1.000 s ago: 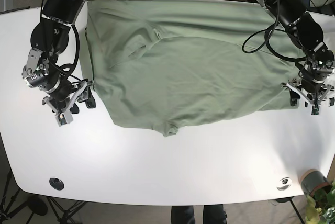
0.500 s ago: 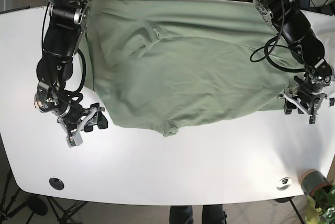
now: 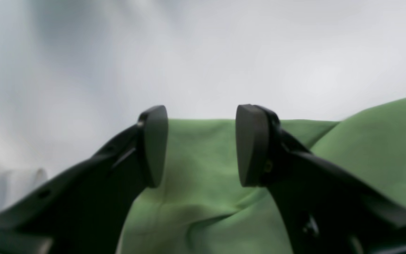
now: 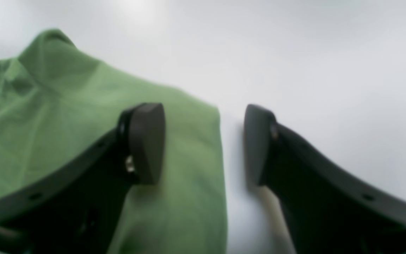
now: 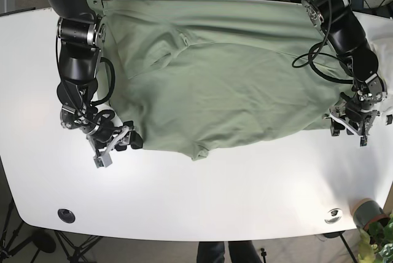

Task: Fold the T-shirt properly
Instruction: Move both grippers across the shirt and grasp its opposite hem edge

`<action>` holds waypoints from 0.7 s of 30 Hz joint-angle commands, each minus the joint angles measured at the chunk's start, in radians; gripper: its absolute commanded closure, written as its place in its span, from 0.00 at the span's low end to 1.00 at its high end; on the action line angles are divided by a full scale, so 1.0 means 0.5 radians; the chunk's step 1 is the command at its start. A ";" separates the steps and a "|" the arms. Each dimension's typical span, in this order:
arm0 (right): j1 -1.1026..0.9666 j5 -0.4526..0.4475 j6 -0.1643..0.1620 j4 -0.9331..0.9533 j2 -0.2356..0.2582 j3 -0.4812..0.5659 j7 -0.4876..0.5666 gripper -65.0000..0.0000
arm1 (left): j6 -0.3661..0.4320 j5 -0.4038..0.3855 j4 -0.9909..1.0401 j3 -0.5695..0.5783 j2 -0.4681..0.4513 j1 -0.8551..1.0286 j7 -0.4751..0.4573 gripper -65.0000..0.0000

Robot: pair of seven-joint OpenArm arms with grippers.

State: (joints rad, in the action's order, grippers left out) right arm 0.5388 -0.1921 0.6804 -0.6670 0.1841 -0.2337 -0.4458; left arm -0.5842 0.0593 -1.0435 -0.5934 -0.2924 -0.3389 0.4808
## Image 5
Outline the silver table grommet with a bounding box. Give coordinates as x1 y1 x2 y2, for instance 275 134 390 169
324 208 343 224

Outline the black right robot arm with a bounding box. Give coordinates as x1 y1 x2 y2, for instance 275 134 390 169
48 0 143 168

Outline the sage green T-shirt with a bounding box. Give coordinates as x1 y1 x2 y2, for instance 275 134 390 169
103 0 352 160

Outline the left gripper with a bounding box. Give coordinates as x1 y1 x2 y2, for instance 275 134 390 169
324 92 381 147

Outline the grey plant pot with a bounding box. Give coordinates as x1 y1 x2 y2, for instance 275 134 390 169
351 198 390 230

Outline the white printed T-shirt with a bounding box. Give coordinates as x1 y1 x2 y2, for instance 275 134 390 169
376 89 392 125

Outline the black table grommet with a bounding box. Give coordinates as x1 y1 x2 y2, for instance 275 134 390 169
57 208 76 224

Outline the green potted plant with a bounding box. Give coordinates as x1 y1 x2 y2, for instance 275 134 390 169
357 216 392 263

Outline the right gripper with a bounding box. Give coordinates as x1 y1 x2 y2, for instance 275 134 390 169
60 104 144 168

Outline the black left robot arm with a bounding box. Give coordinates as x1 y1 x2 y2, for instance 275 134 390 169
292 0 387 147

